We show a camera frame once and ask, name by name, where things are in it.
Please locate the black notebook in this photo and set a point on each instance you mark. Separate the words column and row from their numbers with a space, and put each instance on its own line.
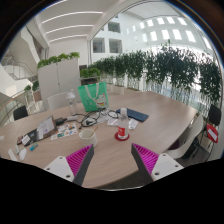
column 33, row 135

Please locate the green tote bag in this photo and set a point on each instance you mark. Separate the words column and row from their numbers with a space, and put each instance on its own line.
column 88, row 98

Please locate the colourful sticker sheet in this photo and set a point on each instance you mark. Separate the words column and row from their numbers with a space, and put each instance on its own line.
column 65, row 130

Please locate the dark blue keyboard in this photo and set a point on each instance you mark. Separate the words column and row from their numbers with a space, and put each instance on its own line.
column 136, row 115

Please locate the tall clear plastic jug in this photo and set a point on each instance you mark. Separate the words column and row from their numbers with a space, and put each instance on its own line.
column 72, row 106

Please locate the flat round red coaster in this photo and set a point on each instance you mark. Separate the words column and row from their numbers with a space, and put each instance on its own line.
column 116, row 137

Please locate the ceiling light strips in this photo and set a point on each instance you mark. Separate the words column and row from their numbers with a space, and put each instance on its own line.
column 73, row 16

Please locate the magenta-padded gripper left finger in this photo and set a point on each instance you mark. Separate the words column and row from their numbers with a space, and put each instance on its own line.
column 60, row 166

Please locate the brown planter with plants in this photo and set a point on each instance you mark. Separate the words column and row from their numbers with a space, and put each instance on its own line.
column 35, row 88

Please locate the white card box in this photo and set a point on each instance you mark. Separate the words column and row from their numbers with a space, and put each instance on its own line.
column 25, row 140

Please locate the clear red-labelled water bottle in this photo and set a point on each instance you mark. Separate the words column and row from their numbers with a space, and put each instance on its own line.
column 123, row 130

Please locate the white cabinet with plants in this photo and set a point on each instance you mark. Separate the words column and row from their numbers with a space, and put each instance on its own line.
column 58, row 80

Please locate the black chair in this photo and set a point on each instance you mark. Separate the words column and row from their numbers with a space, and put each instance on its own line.
column 20, row 112
column 215, row 115

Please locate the row of green plants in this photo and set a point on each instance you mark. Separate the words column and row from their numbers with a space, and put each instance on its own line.
column 166, row 70

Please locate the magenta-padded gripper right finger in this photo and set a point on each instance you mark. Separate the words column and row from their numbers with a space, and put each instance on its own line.
column 163, row 165

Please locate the red and white sign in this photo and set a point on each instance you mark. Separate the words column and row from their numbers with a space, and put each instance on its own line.
column 212, row 132

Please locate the teal marker pen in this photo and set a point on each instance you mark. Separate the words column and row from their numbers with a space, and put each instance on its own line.
column 33, row 147

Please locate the black charger block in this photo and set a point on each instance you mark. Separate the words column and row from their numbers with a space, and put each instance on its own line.
column 60, row 121

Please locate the white paper packet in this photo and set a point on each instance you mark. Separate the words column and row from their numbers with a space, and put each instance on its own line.
column 133, row 124

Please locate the white computer mouse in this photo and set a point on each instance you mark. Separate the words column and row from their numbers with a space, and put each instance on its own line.
column 23, row 154

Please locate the wooden stirring stick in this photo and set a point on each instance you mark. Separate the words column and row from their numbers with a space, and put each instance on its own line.
column 94, row 128

